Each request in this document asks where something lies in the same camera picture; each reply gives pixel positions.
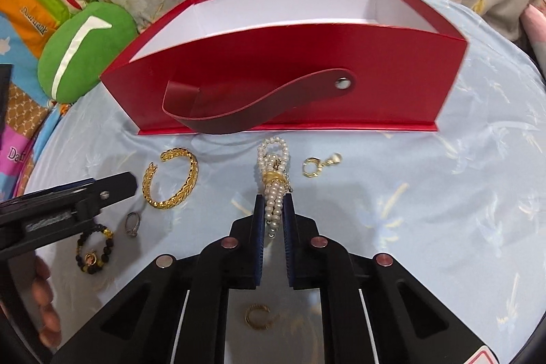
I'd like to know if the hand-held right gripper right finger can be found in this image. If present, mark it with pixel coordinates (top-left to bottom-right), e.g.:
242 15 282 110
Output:
282 193 500 364

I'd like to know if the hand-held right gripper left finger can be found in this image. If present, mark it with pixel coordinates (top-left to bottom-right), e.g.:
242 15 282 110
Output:
50 193 265 364

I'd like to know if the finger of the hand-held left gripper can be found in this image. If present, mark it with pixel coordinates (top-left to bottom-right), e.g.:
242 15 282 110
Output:
74 171 138 220

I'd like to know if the black bead bracelet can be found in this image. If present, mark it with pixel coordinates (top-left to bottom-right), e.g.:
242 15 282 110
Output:
75 224 115 274

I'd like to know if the silver ring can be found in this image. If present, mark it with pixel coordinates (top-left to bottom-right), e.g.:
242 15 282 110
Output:
125 212 142 238

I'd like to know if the gold leaf cuff bracelet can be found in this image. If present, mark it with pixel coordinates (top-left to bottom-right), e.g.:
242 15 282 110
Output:
142 148 199 210

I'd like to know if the red gift box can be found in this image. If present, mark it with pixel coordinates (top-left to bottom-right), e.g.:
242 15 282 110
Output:
99 0 469 134

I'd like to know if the person's left hand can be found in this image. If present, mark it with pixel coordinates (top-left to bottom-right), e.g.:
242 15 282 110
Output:
31 255 63 348

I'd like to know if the green round pillow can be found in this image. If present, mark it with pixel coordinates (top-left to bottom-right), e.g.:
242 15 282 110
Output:
38 1 139 105

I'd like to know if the pink cloth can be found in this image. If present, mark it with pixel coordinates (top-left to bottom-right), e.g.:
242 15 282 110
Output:
518 1 546 49

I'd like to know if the small gold hoop ring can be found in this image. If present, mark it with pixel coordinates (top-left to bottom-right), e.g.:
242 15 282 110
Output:
244 303 272 331

